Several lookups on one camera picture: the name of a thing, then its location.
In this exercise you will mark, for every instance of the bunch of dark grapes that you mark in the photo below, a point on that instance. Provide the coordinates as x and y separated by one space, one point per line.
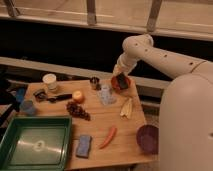
77 111

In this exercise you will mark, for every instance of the blue plastic cup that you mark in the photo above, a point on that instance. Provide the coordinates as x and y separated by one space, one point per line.
27 107

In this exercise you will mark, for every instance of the blue sponge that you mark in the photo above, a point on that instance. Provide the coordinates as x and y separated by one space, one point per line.
83 147

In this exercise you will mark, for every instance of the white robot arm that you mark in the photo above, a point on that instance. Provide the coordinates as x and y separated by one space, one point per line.
186 108

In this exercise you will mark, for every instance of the clear plastic container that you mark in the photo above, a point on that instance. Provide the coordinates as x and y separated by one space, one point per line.
105 95

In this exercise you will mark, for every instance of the black eraser block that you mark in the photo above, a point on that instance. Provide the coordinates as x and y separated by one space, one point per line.
122 81

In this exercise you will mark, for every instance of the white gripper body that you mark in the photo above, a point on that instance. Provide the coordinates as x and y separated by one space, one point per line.
125 63

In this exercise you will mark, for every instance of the yellow apple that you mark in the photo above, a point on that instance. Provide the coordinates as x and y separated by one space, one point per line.
78 96

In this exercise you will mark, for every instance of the orange carrot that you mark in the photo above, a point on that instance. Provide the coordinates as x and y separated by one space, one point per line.
109 137

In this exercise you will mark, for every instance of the green plastic tray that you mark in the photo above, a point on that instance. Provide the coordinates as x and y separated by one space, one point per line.
36 144

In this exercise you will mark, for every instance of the yellow banana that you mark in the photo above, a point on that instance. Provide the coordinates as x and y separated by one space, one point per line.
126 109

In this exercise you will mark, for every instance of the white paper cup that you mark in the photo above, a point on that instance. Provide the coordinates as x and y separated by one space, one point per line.
50 80

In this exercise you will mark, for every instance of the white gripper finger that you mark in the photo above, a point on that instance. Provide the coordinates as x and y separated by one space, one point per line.
127 75
116 70

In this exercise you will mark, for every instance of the small metal cup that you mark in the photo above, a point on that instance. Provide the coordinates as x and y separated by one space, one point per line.
94 81

